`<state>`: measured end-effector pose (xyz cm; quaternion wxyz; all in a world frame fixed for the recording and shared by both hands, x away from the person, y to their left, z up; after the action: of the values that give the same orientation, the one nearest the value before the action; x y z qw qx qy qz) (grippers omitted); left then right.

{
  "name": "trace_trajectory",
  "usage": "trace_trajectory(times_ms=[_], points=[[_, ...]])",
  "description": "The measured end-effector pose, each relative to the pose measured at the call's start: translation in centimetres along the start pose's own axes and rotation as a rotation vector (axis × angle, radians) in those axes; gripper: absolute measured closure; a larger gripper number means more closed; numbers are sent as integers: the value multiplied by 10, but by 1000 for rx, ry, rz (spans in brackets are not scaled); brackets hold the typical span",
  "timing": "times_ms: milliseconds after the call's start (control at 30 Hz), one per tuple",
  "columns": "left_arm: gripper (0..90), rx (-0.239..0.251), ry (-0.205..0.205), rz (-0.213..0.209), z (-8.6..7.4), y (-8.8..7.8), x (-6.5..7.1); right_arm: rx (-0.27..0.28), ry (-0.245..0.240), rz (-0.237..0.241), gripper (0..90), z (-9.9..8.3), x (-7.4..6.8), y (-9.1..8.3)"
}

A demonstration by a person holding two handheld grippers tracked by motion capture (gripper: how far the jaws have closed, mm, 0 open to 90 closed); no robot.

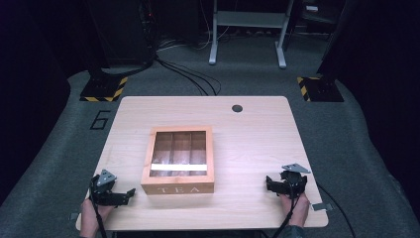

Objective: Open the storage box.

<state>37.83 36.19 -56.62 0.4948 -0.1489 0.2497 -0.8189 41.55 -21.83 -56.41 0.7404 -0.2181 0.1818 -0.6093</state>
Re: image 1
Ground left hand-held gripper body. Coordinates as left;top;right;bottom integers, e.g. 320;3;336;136
88;169;129;207

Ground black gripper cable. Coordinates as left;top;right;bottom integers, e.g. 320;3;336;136
92;201;109;238
270;184;301;238

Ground thin black floor cable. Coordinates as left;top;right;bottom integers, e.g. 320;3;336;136
316;182;359;238

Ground white metal desk frame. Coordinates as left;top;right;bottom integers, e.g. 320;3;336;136
208;0;295;70

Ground wooden tea box glass lid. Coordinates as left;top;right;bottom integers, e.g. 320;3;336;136
140;125;216;196

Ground black stand base yellow stripes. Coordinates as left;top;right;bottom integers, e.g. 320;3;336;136
295;75;345;103
79;75;130;103

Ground black floor cable bundle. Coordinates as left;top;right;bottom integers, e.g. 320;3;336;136
154;54;223;97

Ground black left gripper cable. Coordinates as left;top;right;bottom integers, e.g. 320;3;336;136
92;201;109;238

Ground person's right hand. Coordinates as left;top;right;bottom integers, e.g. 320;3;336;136
279;191;311;229

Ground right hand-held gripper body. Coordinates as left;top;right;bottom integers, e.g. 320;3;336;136
276;163;312;200

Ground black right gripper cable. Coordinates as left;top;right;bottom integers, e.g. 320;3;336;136
270;184;301;238

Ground dark equipment cabinet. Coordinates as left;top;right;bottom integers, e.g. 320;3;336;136
86;0;157;68

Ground person's left hand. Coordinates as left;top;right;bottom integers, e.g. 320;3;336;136
80;197;114;238

